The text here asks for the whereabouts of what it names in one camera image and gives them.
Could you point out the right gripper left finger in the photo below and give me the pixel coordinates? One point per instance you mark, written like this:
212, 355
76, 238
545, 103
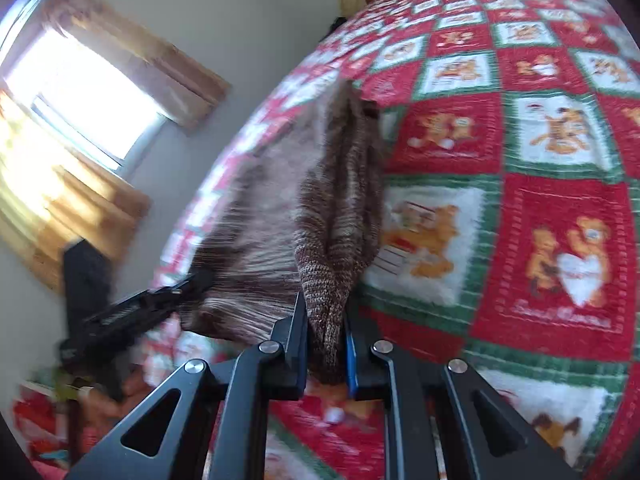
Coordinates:
207, 421

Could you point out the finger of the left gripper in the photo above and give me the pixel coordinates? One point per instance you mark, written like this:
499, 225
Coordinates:
191, 289

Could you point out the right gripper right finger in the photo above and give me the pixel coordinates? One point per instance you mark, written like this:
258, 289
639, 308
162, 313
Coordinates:
442, 420

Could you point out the brown knitted sweater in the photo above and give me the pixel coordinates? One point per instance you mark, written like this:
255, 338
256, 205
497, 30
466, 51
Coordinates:
300, 218

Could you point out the side window yellow curtain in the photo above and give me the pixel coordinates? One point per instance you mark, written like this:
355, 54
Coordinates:
185, 90

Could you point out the red patchwork bedspread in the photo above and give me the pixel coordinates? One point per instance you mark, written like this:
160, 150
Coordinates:
511, 230

